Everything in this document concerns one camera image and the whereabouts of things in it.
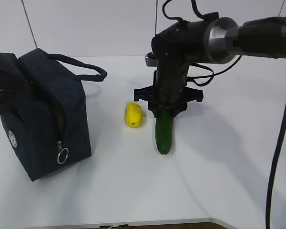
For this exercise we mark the yellow lemon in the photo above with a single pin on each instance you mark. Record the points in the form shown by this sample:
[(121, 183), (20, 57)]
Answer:
[(133, 115)]

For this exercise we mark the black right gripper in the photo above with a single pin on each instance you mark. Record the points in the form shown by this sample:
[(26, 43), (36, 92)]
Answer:
[(173, 50)]

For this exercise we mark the dark navy lunch bag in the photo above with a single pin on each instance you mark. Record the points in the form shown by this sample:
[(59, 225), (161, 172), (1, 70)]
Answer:
[(47, 126)]

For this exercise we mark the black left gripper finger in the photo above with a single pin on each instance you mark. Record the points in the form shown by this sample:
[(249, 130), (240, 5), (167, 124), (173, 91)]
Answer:
[(12, 82)]

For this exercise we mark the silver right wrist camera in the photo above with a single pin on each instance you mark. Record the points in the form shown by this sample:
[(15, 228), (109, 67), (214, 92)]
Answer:
[(150, 60)]

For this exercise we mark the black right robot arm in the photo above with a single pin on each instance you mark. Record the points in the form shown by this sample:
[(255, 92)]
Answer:
[(215, 42)]

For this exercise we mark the green cucumber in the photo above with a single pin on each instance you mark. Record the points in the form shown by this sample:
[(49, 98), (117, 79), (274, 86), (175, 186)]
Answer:
[(164, 132)]

